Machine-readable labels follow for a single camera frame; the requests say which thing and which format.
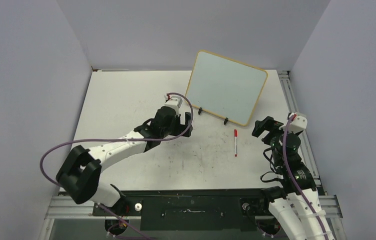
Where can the red white marker pen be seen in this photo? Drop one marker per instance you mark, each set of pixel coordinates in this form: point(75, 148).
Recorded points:
point(235, 143)

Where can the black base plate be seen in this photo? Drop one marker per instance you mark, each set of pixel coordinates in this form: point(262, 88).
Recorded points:
point(199, 210)

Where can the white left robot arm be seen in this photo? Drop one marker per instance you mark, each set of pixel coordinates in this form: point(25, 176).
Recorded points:
point(80, 173)

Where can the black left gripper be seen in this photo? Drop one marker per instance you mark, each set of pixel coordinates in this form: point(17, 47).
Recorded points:
point(181, 128)

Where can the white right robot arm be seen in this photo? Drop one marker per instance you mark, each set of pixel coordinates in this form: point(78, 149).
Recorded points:
point(295, 204)

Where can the aluminium right side rail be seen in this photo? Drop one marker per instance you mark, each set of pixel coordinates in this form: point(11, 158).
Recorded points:
point(305, 148)

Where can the aluminium front frame rail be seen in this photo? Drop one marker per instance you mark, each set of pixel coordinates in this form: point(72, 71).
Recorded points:
point(63, 208)

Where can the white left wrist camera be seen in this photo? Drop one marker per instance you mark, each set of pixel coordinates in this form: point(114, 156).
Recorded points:
point(173, 101)

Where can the yellow framed whiteboard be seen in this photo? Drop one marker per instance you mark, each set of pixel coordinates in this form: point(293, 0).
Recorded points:
point(224, 87)

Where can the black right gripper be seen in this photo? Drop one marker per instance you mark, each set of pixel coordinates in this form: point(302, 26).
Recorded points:
point(269, 124)

